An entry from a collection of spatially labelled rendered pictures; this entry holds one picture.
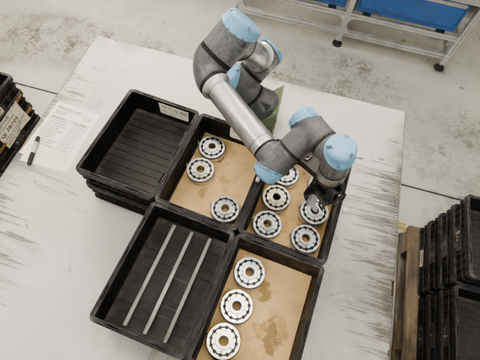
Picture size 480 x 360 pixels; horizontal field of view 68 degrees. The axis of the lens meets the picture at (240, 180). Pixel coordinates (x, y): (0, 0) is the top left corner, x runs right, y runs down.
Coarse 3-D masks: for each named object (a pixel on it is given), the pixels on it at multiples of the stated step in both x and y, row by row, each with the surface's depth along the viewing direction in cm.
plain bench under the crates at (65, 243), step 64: (128, 64) 177; (192, 64) 179; (384, 128) 168; (0, 192) 142; (64, 192) 143; (384, 192) 152; (0, 256) 130; (64, 256) 131; (384, 256) 139; (0, 320) 120; (64, 320) 121; (320, 320) 126; (384, 320) 128
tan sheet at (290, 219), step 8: (304, 176) 138; (264, 184) 135; (272, 184) 136; (296, 184) 136; (304, 184) 136; (296, 192) 135; (296, 200) 133; (304, 200) 133; (256, 208) 131; (288, 208) 131; (296, 208) 132; (328, 208) 132; (280, 216) 130; (288, 216) 130; (296, 216) 130; (328, 216) 131; (264, 224) 128; (288, 224) 128; (296, 224) 129; (280, 232) 127; (288, 232) 127; (320, 232) 128; (272, 240) 125; (280, 240) 126; (288, 240) 126; (304, 240) 126; (320, 240) 126
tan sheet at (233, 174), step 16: (240, 144) 143; (224, 160) 139; (240, 160) 140; (256, 160) 140; (224, 176) 136; (240, 176) 136; (176, 192) 132; (192, 192) 132; (208, 192) 133; (224, 192) 133; (240, 192) 133; (192, 208) 129; (208, 208) 130; (240, 208) 130
